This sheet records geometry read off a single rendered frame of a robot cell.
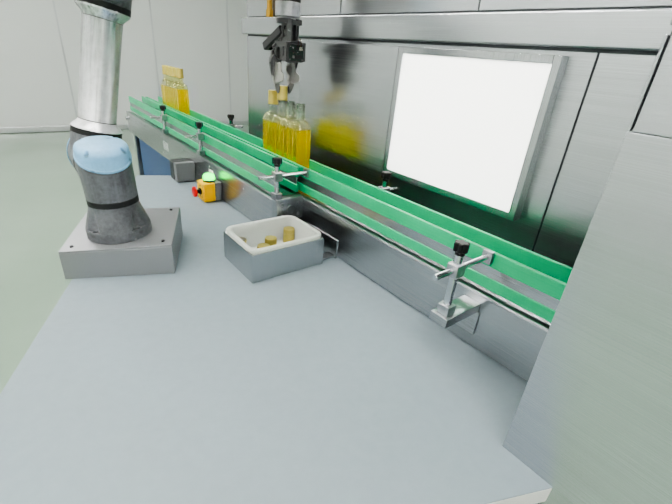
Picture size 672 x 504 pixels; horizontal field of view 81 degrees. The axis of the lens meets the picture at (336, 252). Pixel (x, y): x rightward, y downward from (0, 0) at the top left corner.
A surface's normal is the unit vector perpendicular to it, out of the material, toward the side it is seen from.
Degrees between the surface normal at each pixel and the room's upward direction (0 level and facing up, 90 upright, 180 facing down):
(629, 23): 90
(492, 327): 90
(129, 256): 90
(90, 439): 0
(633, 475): 90
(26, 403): 0
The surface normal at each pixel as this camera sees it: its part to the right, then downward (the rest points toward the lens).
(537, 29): -0.79, 0.22
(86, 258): 0.25, 0.45
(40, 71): 0.61, 0.39
